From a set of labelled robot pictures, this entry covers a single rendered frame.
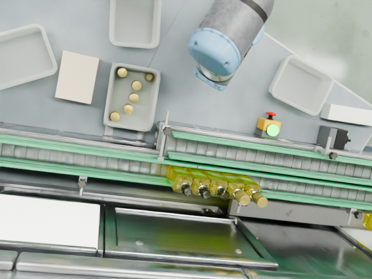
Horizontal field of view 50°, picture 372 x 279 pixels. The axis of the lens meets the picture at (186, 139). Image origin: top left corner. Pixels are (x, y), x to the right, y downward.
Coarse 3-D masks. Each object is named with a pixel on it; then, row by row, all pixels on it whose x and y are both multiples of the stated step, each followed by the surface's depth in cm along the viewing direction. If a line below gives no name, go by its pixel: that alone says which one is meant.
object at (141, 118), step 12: (132, 72) 146; (144, 72) 145; (156, 72) 140; (108, 84) 138; (120, 84) 146; (144, 84) 147; (156, 84) 141; (108, 96) 139; (120, 96) 146; (144, 96) 148; (156, 96) 142; (108, 108) 140; (120, 108) 147; (144, 108) 149; (108, 120) 142; (120, 120) 148; (132, 120) 149; (144, 120) 150
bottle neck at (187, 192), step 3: (183, 183) 122; (186, 183) 122; (180, 186) 122; (183, 186) 120; (186, 186) 120; (189, 186) 120; (180, 189) 123; (183, 189) 118; (189, 189) 121; (183, 192) 118; (186, 192) 121; (189, 192) 120; (192, 192) 119; (186, 195) 119; (189, 195) 119
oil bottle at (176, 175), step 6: (168, 168) 138; (174, 168) 133; (180, 168) 134; (168, 174) 137; (174, 174) 127; (180, 174) 126; (186, 174) 127; (168, 180) 135; (174, 180) 126; (180, 180) 123; (186, 180) 123; (192, 180) 125; (174, 186) 125; (180, 192) 124
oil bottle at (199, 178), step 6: (186, 168) 138; (192, 168) 138; (192, 174) 130; (198, 174) 131; (204, 174) 132; (198, 180) 125; (204, 180) 126; (192, 186) 126; (198, 186) 124; (198, 192) 125
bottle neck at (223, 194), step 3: (216, 189) 125; (219, 189) 123; (222, 189) 123; (225, 189) 123; (216, 192) 125; (219, 192) 122; (222, 192) 121; (225, 192) 121; (228, 192) 121; (219, 195) 122; (222, 195) 124; (225, 195) 123; (228, 195) 121; (222, 198) 121; (225, 198) 121
